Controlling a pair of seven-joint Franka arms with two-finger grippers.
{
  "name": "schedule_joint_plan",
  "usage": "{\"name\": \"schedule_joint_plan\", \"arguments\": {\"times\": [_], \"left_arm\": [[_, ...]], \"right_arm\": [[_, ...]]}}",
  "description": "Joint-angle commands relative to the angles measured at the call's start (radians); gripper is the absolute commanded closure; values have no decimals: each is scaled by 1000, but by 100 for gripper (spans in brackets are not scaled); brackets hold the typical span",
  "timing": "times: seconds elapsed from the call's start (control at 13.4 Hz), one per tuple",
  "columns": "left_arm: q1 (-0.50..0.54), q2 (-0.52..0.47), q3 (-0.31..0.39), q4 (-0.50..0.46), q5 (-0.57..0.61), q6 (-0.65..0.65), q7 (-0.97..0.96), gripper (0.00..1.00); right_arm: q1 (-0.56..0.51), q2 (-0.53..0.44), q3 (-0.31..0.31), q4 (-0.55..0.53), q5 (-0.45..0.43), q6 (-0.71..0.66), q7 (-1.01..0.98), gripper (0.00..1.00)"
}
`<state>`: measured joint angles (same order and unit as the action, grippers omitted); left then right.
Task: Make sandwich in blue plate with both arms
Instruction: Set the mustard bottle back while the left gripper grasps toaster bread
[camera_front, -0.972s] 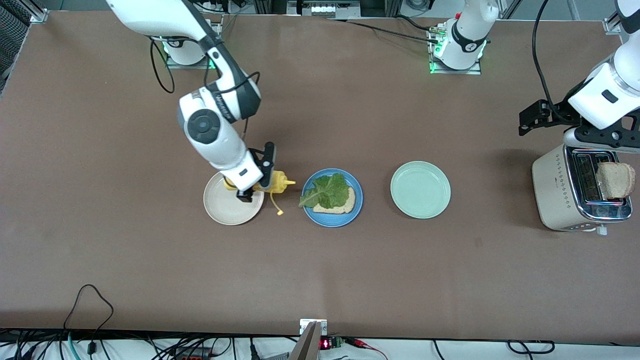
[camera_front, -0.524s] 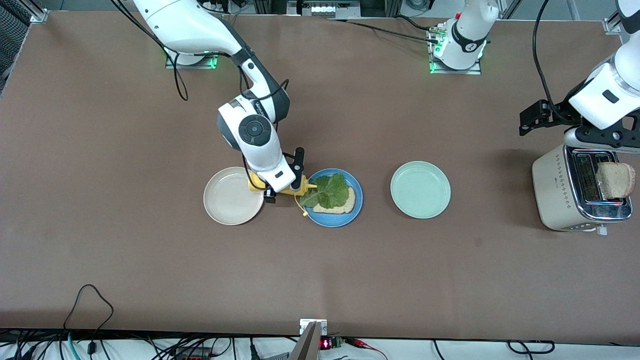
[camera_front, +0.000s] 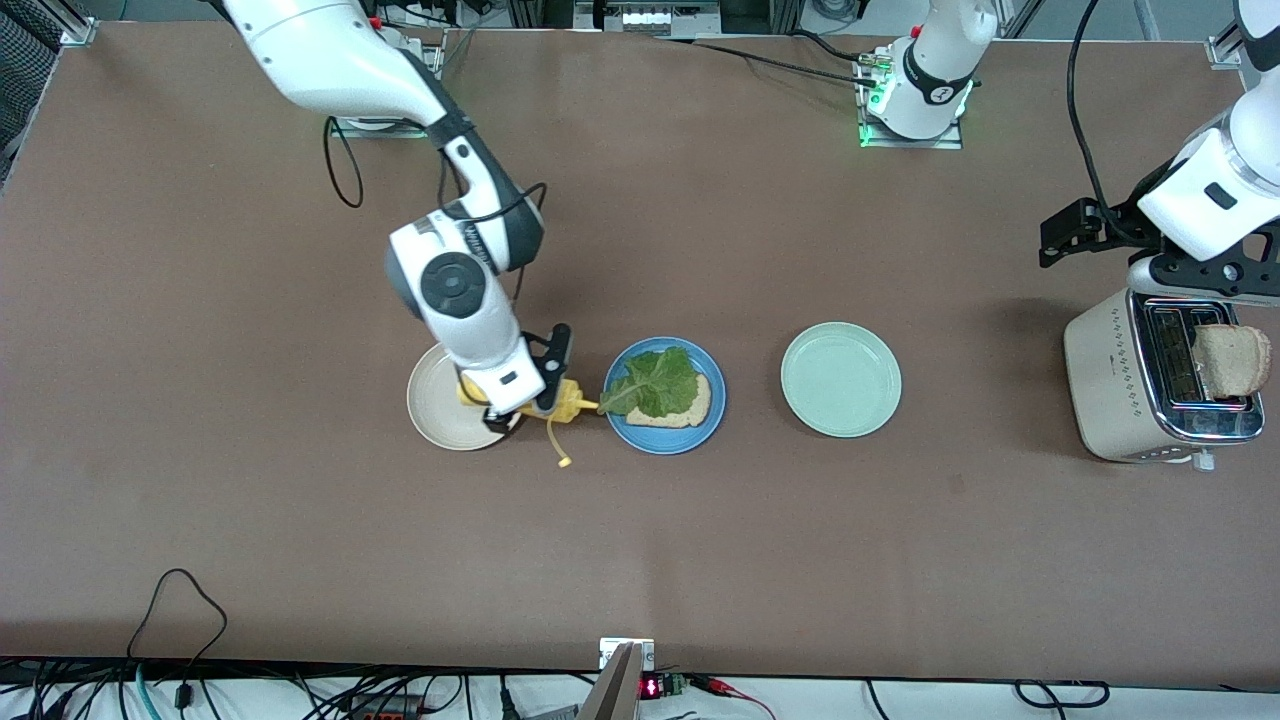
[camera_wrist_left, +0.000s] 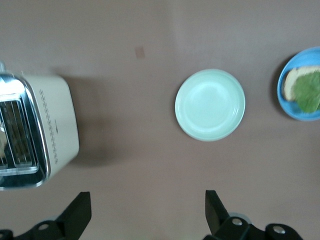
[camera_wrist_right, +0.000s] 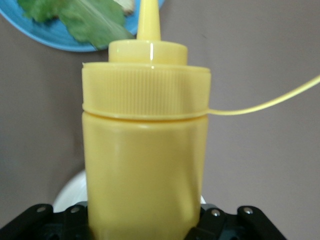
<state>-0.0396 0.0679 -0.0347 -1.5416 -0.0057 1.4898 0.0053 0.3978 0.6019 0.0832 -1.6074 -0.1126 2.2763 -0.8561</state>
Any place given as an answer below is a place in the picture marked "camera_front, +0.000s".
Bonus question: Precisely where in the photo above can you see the yellow mustard squeeze bottle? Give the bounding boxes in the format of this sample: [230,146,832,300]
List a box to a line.
[455,373,602,471]

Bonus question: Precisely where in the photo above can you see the green lettuce leaf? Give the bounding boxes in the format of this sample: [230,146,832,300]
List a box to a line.
[597,346,701,421]

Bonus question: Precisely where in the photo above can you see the toasted bread slice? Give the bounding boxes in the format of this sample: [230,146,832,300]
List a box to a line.
[1192,324,1273,401]
[625,374,713,429]

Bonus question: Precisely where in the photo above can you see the beige round plate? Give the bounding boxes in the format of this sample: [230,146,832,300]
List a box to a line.
[406,343,523,452]

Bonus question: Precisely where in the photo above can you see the blue round plate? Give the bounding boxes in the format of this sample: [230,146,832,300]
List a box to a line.
[603,336,727,456]

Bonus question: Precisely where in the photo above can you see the light green round plate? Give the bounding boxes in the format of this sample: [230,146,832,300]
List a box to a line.
[780,321,903,439]

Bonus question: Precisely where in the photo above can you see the cream and chrome toaster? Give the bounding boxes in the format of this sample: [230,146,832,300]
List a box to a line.
[1063,288,1266,471]

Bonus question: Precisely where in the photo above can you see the grey device with light strip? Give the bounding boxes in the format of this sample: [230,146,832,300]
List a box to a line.
[575,0,723,37]

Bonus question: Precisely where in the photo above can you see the dark mesh chair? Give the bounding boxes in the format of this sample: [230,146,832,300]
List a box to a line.
[0,12,57,187]

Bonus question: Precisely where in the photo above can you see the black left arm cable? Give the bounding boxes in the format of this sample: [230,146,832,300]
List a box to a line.
[1066,0,1143,239]

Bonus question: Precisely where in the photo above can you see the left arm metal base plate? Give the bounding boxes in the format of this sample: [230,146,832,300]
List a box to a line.
[857,50,965,151]

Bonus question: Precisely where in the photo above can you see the small white bracket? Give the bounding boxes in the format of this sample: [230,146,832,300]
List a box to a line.
[599,637,656,671]

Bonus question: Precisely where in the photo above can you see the grey camera pole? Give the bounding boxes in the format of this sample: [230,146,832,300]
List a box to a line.
[575,643,644,720]

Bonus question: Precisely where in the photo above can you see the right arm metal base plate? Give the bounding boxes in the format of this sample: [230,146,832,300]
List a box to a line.
[330,30,447,139]

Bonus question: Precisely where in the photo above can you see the red wire pair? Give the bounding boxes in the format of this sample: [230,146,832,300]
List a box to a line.
[690,674,777,720]

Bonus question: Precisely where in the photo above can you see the black looped thin cable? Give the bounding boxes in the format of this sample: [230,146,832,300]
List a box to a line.
[125,568,229,691]

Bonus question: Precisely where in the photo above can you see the black cable to arm base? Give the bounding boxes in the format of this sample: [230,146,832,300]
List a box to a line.
[655,34,883,89]

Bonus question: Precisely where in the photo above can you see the black coiled cable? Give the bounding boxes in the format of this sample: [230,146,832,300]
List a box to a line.
[1014,679,1111,710]

